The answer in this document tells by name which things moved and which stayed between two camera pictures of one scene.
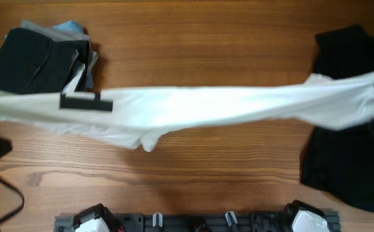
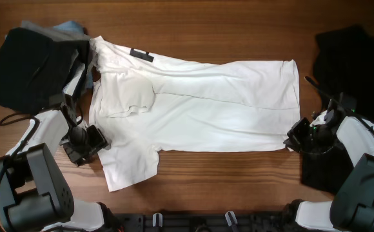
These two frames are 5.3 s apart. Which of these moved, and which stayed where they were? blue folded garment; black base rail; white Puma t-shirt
Moved: white Puma t-shirt
Stayed: blue folded garment; black base rail
